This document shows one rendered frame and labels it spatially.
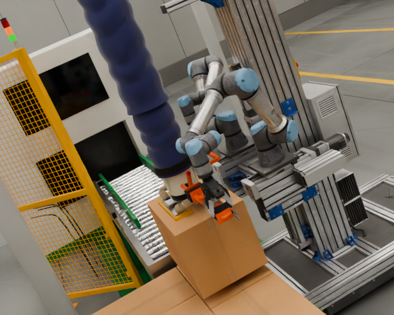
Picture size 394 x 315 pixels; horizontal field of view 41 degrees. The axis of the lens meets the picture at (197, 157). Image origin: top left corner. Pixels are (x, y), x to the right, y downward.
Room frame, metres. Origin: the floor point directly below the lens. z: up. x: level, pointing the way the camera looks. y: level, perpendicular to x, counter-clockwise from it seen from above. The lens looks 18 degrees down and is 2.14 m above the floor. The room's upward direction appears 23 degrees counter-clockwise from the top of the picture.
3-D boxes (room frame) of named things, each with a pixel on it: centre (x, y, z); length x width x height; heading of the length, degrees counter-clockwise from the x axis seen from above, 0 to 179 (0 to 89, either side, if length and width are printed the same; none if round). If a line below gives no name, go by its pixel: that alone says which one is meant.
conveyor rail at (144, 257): (4.17, 0.81, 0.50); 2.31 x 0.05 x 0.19; 14
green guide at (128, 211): (4.53, 0.84, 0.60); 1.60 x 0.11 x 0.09; 14
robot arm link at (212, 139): (2.29, -0.07, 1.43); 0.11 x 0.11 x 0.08; 45
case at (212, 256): (2.75, 0.13, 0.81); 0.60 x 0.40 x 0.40; 13
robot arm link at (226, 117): (3.25, -0.27, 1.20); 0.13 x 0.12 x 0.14; 66
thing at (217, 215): (2.18, 0.00, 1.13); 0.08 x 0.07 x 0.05; 13
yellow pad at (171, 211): (2.74, 0.22, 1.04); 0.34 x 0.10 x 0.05; 13
